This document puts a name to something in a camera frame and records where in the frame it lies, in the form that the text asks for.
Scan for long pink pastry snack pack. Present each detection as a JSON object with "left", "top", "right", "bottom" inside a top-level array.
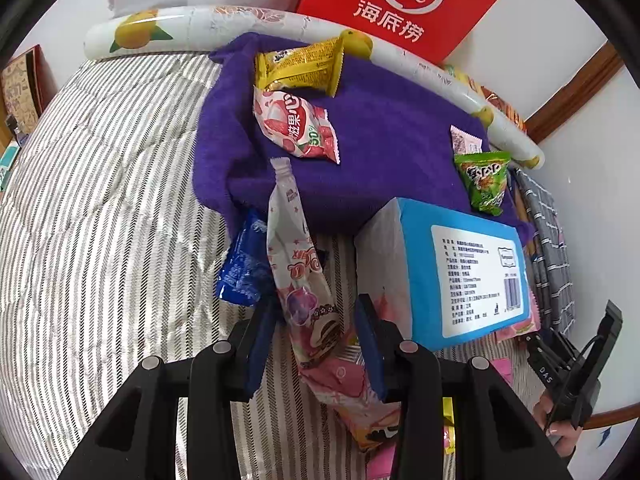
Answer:
[{"left": 266, "top": 157, "right": 400, "bottom": 452}]

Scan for green snack packet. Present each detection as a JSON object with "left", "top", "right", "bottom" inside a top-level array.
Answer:
[{"left": 454, "top": 151, "right": 511, "bottom": 217}]

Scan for pale pink nougat packet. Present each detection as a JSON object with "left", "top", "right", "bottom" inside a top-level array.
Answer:
[{"left": 450, "top": 125, "right": 483, "bottom": 155}]

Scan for strawberry gummy packet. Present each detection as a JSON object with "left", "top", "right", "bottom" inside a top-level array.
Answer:
[{"left": 253, "top": 87, "right": 341, "bottom": 165}]

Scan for yellow snack packet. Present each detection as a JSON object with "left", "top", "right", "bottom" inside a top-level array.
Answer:
[{"left": 254, "top": 38, "right": 344, "bottom": 98}]

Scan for right hand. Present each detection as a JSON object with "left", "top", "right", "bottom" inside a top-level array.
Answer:
[{"left": 533, "top": 390, "right": 582, "bottom": 458}]

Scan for pink peach snack packet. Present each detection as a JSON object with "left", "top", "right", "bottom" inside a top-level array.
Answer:
[{"left": 496, "top": 292, "right": 540, "bottom": 342}]

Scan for grey checked pillow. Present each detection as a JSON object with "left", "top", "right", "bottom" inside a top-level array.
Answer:
[{"left": 512, "top": 168, "right": 576, "bottom": 337}]

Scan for blue tissue pack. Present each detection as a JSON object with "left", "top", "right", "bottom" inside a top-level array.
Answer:
[{"left": 355, "top": 198, "right": 530, "bottom": 351}]

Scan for striped quilt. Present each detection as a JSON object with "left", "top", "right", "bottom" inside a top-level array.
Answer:
[{"left": 1, "top": 53, "right": 358, "bottom": 479}]

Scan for blue snack packet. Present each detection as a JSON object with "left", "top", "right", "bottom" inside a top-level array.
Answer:
[{"left": 216, "top": 208, "right": 274, "bottom": 307}]

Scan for orange snack bag behind mat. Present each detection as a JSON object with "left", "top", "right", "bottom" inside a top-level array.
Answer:
[{"left": 440, "top": 63, "right": 527, "bottom": 134}]

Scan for purple towel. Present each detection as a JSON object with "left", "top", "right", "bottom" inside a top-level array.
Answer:
[{"left": 191, "top": 31, "right": 536, "bottom": 247}]

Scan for rolled lemon print mat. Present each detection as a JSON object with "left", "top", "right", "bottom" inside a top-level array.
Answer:
[{"left": 84, "top": 6, "right": 546, "bottom": 169}]

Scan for brown wooden door frame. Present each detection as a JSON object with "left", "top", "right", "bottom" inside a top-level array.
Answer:
[{"left": 525, "top": 41, "right": 624, "bottom": 144}]

